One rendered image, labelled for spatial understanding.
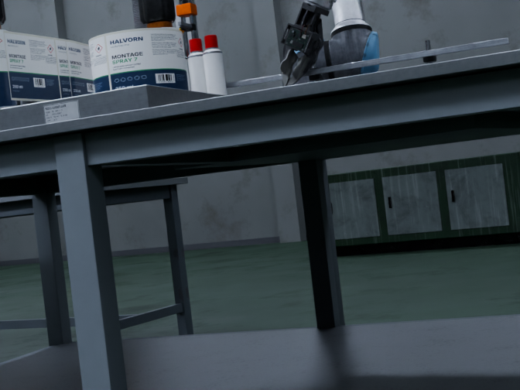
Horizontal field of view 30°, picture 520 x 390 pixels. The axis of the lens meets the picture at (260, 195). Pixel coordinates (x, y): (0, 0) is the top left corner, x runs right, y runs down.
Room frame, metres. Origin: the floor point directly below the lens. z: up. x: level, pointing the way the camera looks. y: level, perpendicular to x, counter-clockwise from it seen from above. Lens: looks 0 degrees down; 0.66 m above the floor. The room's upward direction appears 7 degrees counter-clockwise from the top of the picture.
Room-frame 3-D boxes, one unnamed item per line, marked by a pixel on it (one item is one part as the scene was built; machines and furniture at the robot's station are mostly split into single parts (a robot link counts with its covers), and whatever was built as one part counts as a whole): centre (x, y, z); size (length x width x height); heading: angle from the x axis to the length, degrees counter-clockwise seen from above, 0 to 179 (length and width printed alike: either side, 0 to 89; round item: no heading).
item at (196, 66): (2.55, 0.12, 0.98); 0.05 x 0.05 x 0.20
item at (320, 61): (2.74, -0.18, 1.01); 0.13 x 0.12 x 0.14; 80
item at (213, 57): (2.52, 0.08, 0.98); 0.05 x 0.05 x 0.20
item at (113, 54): (2.07, 0.23, 0.95); 0.20 x 0.20 x 0.14
